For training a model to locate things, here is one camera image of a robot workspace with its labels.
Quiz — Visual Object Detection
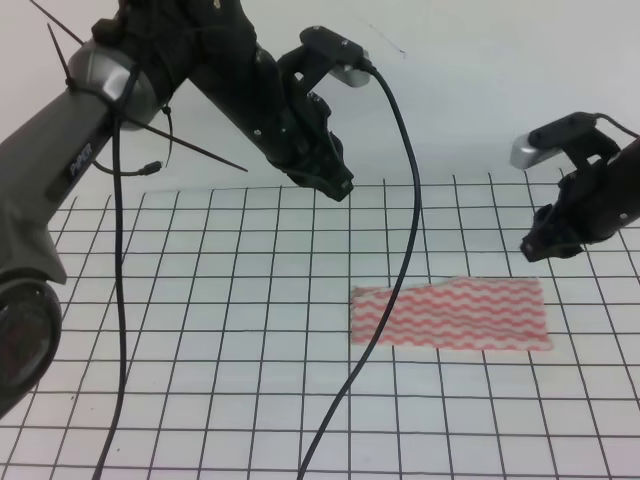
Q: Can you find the pink wavy striped towel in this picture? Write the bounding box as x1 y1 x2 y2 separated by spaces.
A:
378 277 553 351

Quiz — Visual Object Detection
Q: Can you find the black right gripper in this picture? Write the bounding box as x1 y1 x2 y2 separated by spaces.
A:
520 165 630 263

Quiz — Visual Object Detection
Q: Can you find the black left camera cable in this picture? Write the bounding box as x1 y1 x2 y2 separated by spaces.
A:
297 62 421 480

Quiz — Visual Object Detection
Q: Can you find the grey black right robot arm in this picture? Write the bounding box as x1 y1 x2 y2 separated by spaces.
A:
520 140 639 262

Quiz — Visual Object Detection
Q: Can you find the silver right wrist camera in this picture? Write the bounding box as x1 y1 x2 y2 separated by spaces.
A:
510 112 621 170

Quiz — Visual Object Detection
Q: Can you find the black camera cable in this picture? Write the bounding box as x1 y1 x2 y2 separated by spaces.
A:
592 113 640 139
297 62 421 480

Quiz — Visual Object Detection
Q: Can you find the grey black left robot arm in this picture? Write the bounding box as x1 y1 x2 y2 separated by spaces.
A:
1 1 361 412

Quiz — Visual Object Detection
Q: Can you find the black right camera cable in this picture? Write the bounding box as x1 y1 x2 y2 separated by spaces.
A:
592 113 640 139

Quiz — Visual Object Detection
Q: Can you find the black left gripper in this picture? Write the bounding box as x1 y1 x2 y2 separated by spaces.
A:
239 89 354 202

